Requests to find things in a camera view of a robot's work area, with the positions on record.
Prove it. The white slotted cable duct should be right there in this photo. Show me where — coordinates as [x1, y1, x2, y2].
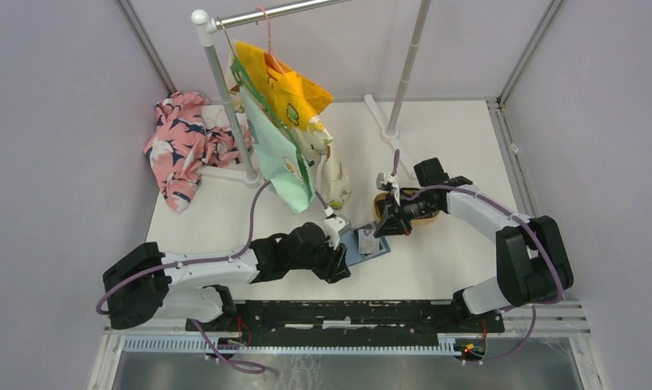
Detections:
[122, 335, 461, 357]

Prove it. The tan oval card tray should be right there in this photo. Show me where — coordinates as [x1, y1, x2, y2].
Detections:
[373, 187, 438, 227]

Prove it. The pink patterned garment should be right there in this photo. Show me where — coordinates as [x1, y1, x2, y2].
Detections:
[143, 92, 243, 213]

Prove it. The cream printed garment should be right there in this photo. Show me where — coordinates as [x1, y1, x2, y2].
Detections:
[291, 115, 352, 210]

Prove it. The white metal clothes rack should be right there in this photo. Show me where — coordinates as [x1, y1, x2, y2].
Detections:
[191, 0, 433, 188]

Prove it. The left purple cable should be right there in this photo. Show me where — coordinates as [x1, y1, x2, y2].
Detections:
[96, 180, 332, 375]

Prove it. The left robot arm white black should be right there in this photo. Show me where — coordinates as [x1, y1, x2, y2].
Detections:
[97, 223, 351, 332]

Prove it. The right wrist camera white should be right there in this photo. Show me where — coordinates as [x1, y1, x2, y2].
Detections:
[376, 172, 399, 200]

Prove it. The yellow garment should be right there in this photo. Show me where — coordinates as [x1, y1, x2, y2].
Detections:
[234, 41, 333, 133]

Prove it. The mint green printed cloth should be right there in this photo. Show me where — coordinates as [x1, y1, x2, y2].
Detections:
[240, 87, 315, 214]

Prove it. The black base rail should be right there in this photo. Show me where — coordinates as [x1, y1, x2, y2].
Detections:
[202, 300, 505, 347]

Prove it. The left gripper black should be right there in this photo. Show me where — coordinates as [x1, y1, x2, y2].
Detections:
[288, 232, 350, 283]

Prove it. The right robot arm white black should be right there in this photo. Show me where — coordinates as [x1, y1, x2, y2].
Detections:
[374, 158, 574, 332]

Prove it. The green clothes hanger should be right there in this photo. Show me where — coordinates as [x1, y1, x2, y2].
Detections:
[229, 54, 312, 184]

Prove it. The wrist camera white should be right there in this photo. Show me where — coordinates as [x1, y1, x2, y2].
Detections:
[376, 172, 399, 200]
[322, 214, 352, 249]

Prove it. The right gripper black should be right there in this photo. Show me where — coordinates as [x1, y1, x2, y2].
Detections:
[373, 190, 439, 237]

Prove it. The pink clothes hanger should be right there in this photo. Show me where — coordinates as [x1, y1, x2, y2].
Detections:
[257, 6, 285, 74]

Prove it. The blue leather card holder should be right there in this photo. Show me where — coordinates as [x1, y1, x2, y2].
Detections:
[340, 222, 391, 267]

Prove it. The grey card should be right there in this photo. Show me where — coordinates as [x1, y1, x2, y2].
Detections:
[357, 228, 380, 255]

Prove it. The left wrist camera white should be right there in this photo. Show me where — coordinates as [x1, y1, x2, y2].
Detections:
[322, 214, 352, 249]

